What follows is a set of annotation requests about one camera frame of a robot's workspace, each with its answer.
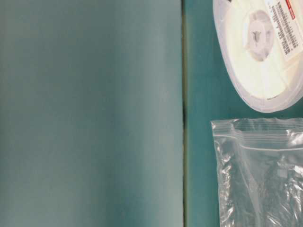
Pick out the clear plastic zip bag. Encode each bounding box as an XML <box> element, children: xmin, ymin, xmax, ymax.
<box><xmin>211</xmin><ymin>118</ymin><xmax>303</xmax><ymax>227</ymax></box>

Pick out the white component reel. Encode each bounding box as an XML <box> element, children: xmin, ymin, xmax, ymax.
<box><xmin>213</xmin><ymin>0</ymin><xmax>303</xmax><ymax>113</ymax></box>

